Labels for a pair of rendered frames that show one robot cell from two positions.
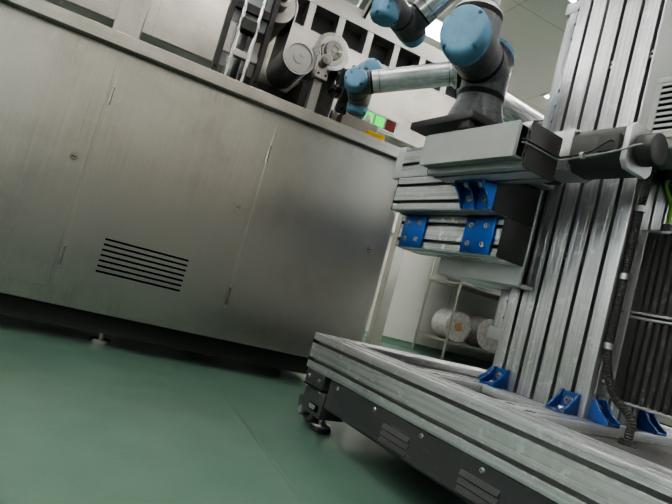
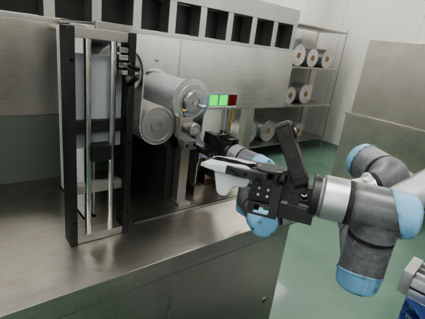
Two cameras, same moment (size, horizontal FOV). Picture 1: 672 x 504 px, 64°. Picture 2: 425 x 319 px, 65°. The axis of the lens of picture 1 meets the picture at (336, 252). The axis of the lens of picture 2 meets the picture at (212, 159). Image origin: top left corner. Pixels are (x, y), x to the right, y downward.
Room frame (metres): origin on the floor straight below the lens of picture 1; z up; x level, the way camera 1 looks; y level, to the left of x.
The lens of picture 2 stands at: (0.96, 0.46, 1.44)
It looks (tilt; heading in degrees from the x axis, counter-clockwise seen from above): 19 degrees down; 343
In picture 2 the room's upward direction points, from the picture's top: 7 degrees clockwise
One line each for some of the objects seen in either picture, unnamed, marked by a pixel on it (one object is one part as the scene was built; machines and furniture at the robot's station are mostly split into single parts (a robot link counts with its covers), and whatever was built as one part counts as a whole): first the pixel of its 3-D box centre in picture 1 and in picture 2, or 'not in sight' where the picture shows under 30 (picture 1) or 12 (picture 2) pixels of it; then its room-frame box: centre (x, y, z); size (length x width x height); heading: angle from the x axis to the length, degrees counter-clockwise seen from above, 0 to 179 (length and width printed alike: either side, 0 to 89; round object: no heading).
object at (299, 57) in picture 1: (289, 66); (140, 116); (2.12, 0.38, 1.17); 0.26 x 0.12 x 0.12; 23
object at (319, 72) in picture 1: (314, 93); (183, 162); (2.00, 0.24, 1.05); 0.06 x 0.05 x 0.31; 23
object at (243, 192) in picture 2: (359, 97); (250, 198); (1.81, 0.06, 1.01); 0.11 x 0.08 x 0.11; 171
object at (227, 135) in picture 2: (348, 81); (221, 147); (1.97, 0.12, 1.12); 0.12 x 0.08 x 0.09; 23
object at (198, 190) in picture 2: not in sight; (178, 176); (2.19, 0.21, 0.92); 0.28 x 0.04 x 0.04; 23
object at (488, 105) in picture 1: (476, 114); not in sight; (1.32, -0.25, 0.87); 0.15 x 0.15 x 0.10
